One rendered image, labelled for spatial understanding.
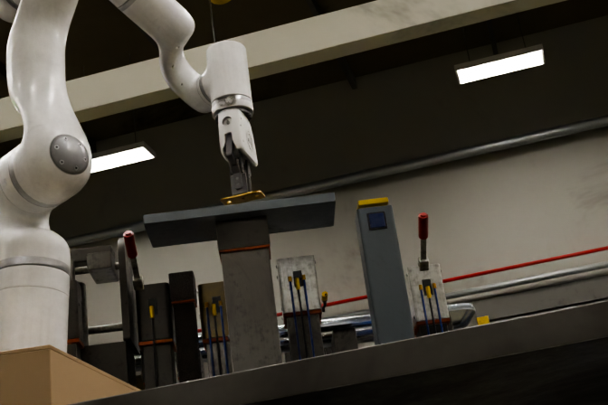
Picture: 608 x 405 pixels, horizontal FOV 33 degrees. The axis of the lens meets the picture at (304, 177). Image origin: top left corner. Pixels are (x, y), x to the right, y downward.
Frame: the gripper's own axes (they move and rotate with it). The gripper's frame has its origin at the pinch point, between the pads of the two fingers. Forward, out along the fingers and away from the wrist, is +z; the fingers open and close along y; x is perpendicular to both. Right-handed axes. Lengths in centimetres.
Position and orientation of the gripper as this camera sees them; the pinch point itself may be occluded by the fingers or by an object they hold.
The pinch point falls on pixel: (241, 186)
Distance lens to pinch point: 204.5
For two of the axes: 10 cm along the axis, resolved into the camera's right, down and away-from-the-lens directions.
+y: 2.7, 3.5, 9.0
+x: -9.5, 2.2, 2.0
